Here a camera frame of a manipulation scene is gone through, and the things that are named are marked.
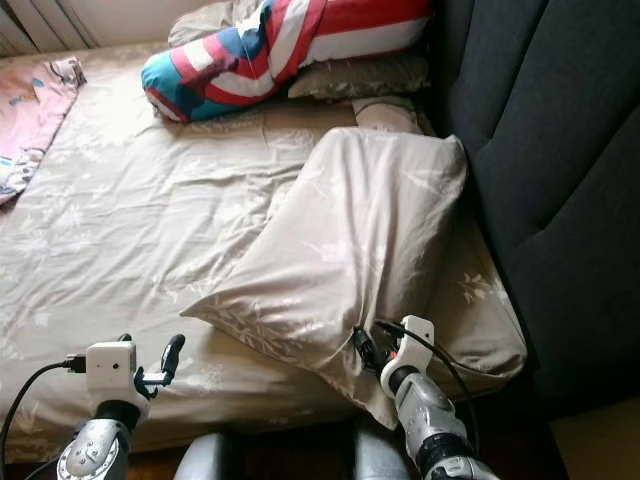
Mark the beige floral pillow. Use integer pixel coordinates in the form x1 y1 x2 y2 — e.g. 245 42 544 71
180 125 469 431

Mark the pink cartoon print blanket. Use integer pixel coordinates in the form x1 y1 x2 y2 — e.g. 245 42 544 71
0 55 86 206

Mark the grey left robot leg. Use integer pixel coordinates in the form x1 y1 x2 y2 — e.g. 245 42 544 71
175 432 229 480

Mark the grey robot leg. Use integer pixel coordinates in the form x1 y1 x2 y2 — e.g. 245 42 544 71
353 425 411 480
175 432 229 480

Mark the grey right robot leg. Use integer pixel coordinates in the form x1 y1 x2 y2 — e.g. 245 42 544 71
353 425 411 480

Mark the bed with beige floral duvet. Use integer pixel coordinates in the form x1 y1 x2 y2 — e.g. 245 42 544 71
0 45 529 466

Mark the small beige pillow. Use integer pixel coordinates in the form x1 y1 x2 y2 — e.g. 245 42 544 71
352 95 433 136

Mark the dark grey padded headboard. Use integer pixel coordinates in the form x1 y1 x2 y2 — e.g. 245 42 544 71
420 0 640 411

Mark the red white blue striped cushion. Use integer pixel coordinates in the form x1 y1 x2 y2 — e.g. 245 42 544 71
140 0 433 123

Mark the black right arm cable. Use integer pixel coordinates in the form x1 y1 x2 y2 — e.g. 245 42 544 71
375 320 481 456

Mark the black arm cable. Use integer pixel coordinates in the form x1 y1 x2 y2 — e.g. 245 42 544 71
0 352 89 480
375 320 481 456

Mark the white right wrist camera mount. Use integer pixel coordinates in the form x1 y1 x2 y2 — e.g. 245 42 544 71
380 315 436 396

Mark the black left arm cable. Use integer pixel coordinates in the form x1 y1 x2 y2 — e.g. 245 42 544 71
0 352 89 480

